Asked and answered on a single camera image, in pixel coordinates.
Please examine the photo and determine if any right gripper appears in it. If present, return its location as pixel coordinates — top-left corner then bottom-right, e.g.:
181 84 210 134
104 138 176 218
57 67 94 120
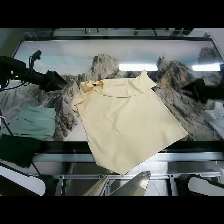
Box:
181 78 208 104

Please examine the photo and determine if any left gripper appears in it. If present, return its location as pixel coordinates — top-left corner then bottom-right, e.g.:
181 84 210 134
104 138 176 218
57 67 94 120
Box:
39 69 68 92

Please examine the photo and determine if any yellow T-shirt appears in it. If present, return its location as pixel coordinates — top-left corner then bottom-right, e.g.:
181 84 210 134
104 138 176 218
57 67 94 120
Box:
70 69 189 176

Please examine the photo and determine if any mint green garment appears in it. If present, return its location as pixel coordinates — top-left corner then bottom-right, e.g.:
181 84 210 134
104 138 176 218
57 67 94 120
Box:
2 104 57 141

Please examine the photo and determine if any black garment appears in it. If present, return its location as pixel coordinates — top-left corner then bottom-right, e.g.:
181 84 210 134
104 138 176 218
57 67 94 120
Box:
0 134 43 169

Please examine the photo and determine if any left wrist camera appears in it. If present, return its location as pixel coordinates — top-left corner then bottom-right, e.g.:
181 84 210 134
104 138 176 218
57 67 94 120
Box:
28 49 43 69

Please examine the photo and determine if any black cable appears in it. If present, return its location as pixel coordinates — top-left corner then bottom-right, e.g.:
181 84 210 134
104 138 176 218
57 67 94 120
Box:
0 81 29 93

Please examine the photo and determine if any silver frame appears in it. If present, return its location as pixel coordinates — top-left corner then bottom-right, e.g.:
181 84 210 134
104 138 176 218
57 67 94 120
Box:
31 151 224 197

